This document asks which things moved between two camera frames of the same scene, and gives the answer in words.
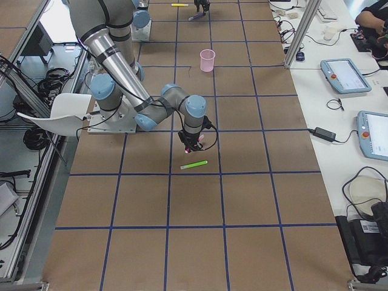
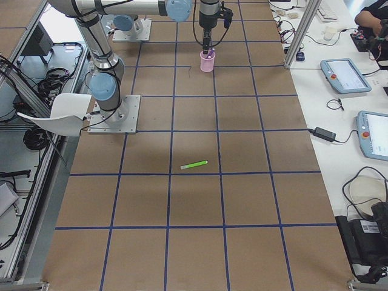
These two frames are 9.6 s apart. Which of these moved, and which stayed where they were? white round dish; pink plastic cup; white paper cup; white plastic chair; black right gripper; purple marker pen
Moved: black right gripper; purple marker pen
Stayed: white round dish; white paper cup; pink plastic cup; white plastic chair
